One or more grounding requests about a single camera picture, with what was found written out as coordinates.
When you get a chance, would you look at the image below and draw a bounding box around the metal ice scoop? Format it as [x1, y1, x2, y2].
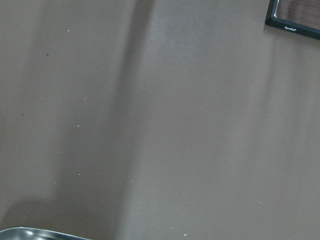
[0, 227, 87, 240]

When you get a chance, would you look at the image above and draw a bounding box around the wooden cutting board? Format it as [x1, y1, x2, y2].
[265, 0, 320, 40]

